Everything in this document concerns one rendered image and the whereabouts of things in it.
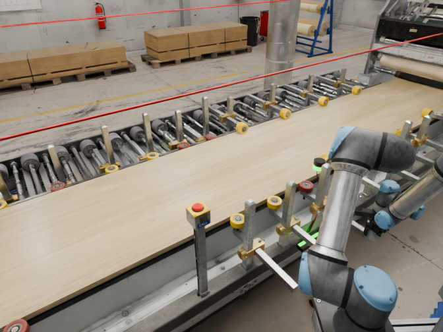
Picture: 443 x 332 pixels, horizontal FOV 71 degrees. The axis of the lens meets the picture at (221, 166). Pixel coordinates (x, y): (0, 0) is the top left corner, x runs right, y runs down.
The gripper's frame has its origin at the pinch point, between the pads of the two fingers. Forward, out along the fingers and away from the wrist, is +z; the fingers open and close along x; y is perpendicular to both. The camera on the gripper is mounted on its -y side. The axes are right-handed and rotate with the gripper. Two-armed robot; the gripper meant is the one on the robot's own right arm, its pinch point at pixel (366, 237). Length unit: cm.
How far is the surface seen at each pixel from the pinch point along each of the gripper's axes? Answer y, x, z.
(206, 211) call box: -25, -78, -39
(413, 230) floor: -17, 127, 83
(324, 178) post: -26.9, -5.7, -23.2
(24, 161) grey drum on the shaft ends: -178, -132, -2
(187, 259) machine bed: -48, -77, 12
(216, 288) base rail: -26, -74, 13
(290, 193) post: -26.8, -30.7, -25.2
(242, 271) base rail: -27, -57, 13
